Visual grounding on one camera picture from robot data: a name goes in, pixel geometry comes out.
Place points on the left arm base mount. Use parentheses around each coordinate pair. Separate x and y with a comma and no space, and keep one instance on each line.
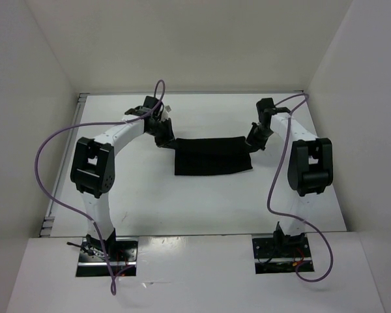
(122,257)

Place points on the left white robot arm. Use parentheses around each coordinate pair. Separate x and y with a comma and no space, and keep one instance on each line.
(93,167)

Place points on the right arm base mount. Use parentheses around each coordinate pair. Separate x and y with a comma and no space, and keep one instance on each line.
(271,260)

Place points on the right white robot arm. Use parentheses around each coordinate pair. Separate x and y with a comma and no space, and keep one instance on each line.
(309,169)

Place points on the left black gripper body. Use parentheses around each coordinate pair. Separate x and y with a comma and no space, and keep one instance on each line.
(161,132)

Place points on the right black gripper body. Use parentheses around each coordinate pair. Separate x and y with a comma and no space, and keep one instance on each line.
(258,137)

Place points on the black skirt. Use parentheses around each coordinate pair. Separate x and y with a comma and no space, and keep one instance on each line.
(211,156)

